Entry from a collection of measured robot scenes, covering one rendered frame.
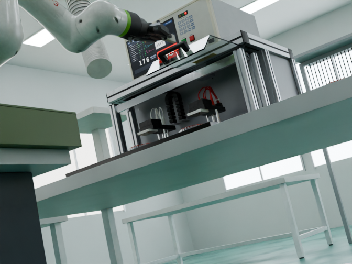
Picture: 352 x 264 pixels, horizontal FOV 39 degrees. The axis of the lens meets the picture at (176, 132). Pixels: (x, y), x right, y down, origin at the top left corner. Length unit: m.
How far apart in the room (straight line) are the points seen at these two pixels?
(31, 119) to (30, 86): 6.54
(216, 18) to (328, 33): 6.63
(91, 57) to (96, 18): 1.61
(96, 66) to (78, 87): 5.23
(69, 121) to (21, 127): 0.16
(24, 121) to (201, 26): 0.94
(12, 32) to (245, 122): 0.62
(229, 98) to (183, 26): 0.33
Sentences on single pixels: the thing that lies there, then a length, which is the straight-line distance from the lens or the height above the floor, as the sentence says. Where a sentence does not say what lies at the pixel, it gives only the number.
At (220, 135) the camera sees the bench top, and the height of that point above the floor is 0.71.
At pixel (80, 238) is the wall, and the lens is 7.64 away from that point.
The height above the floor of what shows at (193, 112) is 0.87.
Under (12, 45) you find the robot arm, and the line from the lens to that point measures 1.24.
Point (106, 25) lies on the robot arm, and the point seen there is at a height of 1.14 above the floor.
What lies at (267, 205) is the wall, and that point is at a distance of 8.78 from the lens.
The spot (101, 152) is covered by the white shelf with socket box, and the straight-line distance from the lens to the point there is 2.98.
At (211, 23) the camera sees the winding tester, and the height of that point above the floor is 1.20.
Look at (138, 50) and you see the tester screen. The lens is 2.11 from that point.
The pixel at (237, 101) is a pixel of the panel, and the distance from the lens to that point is 1.95.
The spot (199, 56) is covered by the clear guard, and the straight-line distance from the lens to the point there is 1.80.
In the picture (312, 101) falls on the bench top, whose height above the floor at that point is 0.72.
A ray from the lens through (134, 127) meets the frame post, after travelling 2.17.
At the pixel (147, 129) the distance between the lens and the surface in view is 1.90.
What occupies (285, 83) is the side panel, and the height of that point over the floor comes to 0.95.
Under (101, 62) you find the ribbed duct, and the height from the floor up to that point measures 1.59.
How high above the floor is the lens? 0.49
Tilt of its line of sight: 11 degrees up
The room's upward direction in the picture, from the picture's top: 13 degrees counter-clockwise
